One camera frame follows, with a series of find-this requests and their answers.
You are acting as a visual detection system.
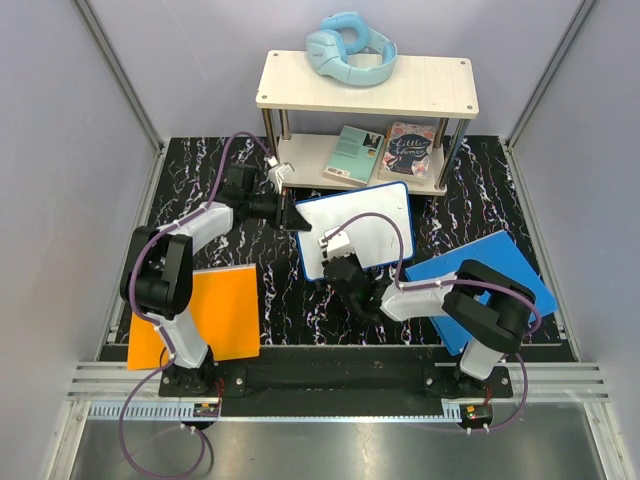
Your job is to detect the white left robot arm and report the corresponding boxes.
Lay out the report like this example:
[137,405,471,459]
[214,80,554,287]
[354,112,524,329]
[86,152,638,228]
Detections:
[120,158,312,396]

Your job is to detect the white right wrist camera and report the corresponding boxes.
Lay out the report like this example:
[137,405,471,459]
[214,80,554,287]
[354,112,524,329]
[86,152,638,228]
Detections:
[318,228,355,263]

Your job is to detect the light blue headphones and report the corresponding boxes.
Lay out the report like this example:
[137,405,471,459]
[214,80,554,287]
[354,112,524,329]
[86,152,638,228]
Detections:
[306,12,398,87]

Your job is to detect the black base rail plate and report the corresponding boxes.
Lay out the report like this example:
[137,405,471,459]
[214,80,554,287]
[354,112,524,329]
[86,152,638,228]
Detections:
[158,344,513,401]

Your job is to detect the teal paperback book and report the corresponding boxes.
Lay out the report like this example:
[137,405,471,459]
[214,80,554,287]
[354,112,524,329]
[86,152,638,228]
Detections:
[323,126,385,187]

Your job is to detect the orange folder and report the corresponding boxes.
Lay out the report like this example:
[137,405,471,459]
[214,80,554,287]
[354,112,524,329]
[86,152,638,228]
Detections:
[127,264,260,370]

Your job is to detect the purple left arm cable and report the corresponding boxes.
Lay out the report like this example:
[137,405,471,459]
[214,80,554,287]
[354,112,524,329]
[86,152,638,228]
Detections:
[117,132,274,477]

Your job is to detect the white two-tier shelf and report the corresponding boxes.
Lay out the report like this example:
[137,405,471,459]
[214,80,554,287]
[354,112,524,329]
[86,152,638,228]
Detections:
[256,50,479,196]

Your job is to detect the blue-framed whiteboard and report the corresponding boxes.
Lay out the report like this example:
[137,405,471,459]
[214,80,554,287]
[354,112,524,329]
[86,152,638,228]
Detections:
[296,181,415,282]

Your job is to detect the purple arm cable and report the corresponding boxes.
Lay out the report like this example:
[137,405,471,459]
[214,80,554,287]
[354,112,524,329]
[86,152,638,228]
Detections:
[319,213,544,435]
[117,132,274,477]

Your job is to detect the aluminium slotted rail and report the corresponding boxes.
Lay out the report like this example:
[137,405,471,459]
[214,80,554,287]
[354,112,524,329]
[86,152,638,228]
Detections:
[67,362,609,424]

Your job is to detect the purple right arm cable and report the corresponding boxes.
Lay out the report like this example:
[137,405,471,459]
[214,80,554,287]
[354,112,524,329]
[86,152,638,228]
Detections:
[319,213,544,435]

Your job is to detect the black marble-pattern mat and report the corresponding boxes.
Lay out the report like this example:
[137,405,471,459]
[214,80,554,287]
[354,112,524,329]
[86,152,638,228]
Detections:
[97,135,581,362]

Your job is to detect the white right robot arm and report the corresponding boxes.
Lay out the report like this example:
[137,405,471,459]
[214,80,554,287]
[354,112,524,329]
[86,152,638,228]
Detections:
[323,254,541,397]

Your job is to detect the Little Women book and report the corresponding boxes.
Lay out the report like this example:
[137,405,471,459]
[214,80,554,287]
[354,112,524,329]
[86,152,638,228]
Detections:
[378,122,436,185]

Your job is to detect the blue folder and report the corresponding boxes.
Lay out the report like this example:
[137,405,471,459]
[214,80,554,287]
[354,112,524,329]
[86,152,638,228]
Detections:
[405,231,558,356]

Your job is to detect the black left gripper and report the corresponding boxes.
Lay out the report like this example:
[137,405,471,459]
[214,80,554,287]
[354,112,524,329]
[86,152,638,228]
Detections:
[245,188,311,232]

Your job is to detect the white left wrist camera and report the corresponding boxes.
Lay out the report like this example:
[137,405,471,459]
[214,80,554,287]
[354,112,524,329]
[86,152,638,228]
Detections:
[267,157,295,193]

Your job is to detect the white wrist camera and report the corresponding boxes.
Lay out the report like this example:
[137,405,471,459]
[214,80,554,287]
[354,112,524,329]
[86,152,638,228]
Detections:
[267,157,295,193]
[318,228,355,263]

